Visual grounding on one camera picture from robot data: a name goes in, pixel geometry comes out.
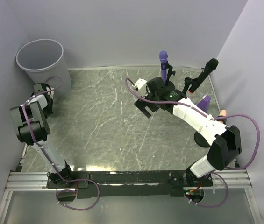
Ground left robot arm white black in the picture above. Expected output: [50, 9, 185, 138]
[10, 83, 75, 188]

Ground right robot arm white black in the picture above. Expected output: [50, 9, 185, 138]
[129, 77, 242, 186]

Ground grey plastic trash bin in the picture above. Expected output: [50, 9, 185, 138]
[15, 39, 71, 96]

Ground purple microphone on stand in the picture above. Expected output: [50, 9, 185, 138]
[159, 50, 176, 89]

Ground purple box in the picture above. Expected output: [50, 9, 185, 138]
[196, 95, 211, 113]

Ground black microphone on stand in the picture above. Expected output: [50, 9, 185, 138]
[182, 58, 219, 94]

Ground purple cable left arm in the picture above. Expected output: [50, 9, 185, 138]
[21, 76, 100, 212]

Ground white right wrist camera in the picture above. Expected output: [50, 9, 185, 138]
[132, 78, 147, 94]

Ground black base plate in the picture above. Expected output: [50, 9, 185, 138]
[46, 170, 213, 203]

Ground aluminium rail frame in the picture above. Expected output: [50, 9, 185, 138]
[0, 170, 262, 224]

